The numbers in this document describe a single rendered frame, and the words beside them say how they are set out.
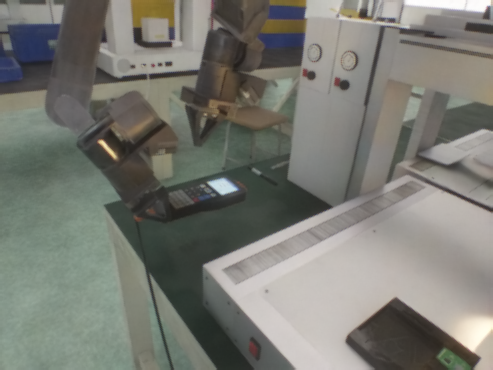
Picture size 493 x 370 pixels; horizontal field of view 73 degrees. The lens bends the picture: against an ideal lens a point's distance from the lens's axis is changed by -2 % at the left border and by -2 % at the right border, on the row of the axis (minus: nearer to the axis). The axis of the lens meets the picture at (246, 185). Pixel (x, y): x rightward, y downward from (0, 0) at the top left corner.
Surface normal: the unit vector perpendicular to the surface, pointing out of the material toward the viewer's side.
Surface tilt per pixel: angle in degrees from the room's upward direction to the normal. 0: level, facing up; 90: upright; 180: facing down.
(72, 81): 75
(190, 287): 0
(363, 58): 90
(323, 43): 90
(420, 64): 90
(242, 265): 0
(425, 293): 0
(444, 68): 90
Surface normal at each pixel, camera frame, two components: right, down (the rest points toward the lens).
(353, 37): -0.79, 0.25
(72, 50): 0.43, 0.02
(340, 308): 0.06, -0.87
